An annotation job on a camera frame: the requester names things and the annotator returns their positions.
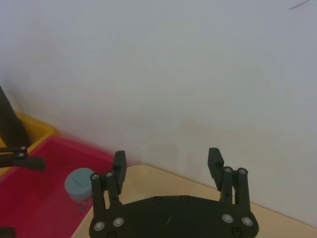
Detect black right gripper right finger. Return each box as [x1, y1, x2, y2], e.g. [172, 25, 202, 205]
[208, 147, 254, 215]

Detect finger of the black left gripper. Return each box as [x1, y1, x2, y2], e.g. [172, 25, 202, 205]
[0, 145, 47, 172]
[0, 226, 17, 238]

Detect yellow plastic bin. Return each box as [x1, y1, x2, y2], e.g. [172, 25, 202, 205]
[0, 111, 56, 178]

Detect red plastic bin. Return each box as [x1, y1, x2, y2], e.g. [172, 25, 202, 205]
[0, 137, 117, 238]

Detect small jar with blue-grey lid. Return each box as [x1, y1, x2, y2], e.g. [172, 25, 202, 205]
[64, 168, 95, 214]

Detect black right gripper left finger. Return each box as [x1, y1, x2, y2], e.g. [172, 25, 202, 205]
[89, 150, 128, 219]

